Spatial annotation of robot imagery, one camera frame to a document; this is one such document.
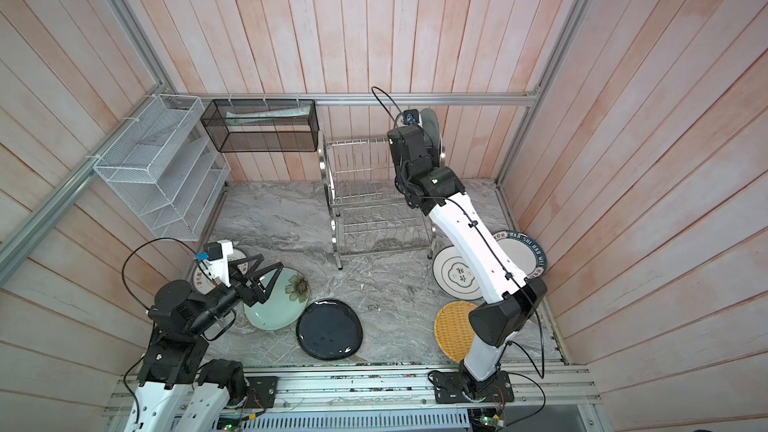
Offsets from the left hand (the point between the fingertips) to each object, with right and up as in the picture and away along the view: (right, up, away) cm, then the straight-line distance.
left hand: (273, 268), depth 67 cm
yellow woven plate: (+46, -21, +17) cm, 53 cm away
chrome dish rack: (+20, +12, +40) cm, 46 cm away
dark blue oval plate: (+10, -21, +17) cm, 29 cm away
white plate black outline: (+48, -8, +26) cm, 55 cm away
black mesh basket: (-17, +44, +37) cm, 60 cm away
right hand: (+34, +28, +5) cm, 45 cm away
